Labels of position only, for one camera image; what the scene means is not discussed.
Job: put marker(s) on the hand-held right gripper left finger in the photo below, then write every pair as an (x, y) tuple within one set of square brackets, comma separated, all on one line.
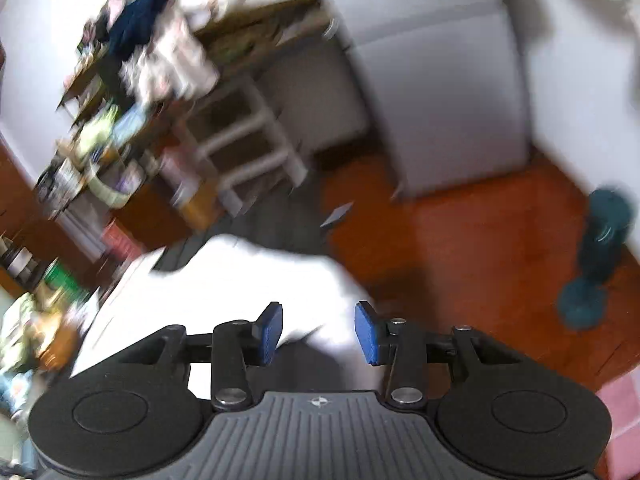
[(270, 332)]

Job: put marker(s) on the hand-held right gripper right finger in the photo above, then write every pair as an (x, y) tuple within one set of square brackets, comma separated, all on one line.
[(367, 332)]

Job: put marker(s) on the white garment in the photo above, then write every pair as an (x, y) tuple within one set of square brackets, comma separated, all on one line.
[(225, 290)]

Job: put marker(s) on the black slatted table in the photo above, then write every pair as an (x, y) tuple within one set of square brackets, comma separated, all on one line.
[(280, 230)]

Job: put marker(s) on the small dark card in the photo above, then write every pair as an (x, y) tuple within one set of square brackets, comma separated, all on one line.
[(336, 216)]

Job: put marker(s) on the yellow-orange box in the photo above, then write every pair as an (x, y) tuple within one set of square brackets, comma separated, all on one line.
[(200, 207)]

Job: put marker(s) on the red box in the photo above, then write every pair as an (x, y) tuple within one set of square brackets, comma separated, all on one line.
[(120, 242)]

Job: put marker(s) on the white shelf rack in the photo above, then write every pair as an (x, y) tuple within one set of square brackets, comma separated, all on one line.
[(250, 130)]

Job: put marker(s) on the green box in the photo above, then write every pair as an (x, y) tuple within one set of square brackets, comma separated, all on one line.
[(62, 282)]

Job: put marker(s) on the white refrigerator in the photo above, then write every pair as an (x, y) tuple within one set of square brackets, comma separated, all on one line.
[(440, 85)]

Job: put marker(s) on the pink cloth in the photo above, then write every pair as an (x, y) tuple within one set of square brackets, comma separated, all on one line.
[(622, 425)]

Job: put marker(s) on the patterned white cloth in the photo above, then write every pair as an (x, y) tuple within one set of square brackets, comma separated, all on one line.
[(172, 60)]

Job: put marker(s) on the dark wooden desk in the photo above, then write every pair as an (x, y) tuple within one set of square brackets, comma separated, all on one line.
[(260, 20)]

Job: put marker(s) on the navy garment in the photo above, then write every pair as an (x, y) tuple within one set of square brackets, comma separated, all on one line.
[(142, 10)]

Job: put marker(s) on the dark teal pedestal fan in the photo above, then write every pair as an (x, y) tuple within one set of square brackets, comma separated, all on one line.
[(602, 230)]

